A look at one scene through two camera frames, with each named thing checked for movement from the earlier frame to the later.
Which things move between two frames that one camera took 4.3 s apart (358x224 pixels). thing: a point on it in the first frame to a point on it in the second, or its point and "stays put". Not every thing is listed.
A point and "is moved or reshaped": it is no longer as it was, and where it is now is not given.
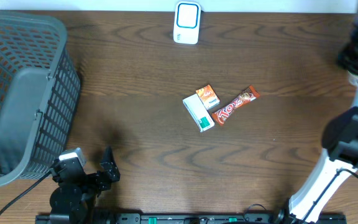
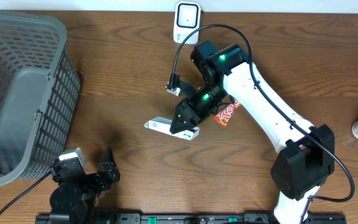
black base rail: [191, 218] stays put
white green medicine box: [199, 112] is moved or reshaped
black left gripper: [109, 165] stays put
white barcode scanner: [187, 22] stays put
